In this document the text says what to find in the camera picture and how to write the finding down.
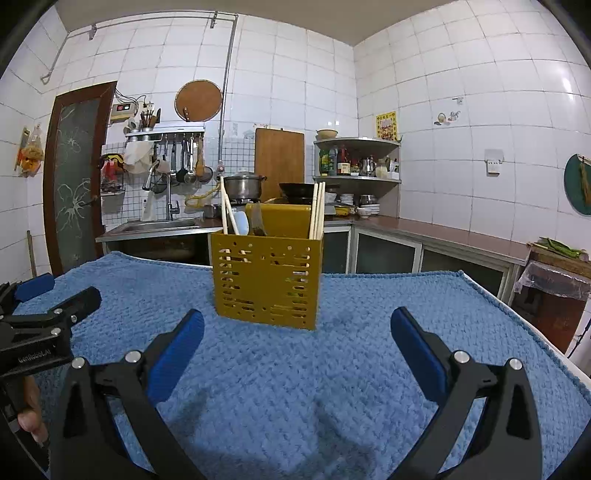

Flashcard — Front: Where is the wooden chopstick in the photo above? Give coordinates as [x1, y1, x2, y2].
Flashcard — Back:
[315, 182, 325, 240]
[308, 183, 321, 240]
[222, 193, 239, 235]
[219, 176, 228, 235]

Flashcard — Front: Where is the kitchen counter with cabinets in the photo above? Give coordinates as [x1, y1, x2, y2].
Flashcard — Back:
[96, 216, 530, 303]

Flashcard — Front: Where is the person's left hand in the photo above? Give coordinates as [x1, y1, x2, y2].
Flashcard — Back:
[18, 376, 48, 444]

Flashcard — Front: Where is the steel sink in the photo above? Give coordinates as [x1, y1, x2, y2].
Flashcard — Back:
[110, 218, 204, 234]

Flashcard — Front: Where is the sink faucet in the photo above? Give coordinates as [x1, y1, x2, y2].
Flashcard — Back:
[142, 159, 180, 221]

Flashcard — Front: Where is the side table with vegetables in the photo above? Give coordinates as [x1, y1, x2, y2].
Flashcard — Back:
[512, 237, 590, 353]

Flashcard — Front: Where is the blue textured towel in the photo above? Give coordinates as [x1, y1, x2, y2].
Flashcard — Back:
[13, 250, 591, 480]

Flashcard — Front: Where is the brown glass door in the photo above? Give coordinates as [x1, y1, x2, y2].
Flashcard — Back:
[43, 82, 116, 276]

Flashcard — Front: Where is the white spoon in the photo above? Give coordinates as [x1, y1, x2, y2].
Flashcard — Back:
[232, 210, 249, 236]

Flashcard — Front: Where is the hanging utensil rack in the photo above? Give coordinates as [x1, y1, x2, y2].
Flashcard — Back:
[123, 110, 211, 185]

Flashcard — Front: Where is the yellow perforated utensil holder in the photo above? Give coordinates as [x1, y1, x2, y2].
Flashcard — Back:
[211, 203, 322, 330]

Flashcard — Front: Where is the steel cooking pot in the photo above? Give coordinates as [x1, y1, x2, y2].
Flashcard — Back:
[222, 171, 267, 202]

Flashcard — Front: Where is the black wok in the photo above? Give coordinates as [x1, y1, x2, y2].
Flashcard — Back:
[280, 182, 315, 205]

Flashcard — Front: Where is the wooden cutting board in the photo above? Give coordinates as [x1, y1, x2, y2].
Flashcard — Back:
[254, 128, 304, 201]

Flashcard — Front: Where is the corner shelf with bottles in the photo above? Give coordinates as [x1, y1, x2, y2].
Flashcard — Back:
[312, 130, 402, 217]

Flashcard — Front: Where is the round woven wall mat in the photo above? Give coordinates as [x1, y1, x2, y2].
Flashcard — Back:
[174, 80, 222, 122]

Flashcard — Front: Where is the green round wall decoration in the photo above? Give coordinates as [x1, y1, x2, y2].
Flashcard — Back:
[563, 154, 591, 216]

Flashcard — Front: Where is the white wall socket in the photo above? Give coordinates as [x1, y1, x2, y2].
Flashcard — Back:
[484, 149, 505, 177]

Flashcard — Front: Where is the yellow wall picture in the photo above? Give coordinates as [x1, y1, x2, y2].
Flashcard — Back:
[376, 111, 399, 142]

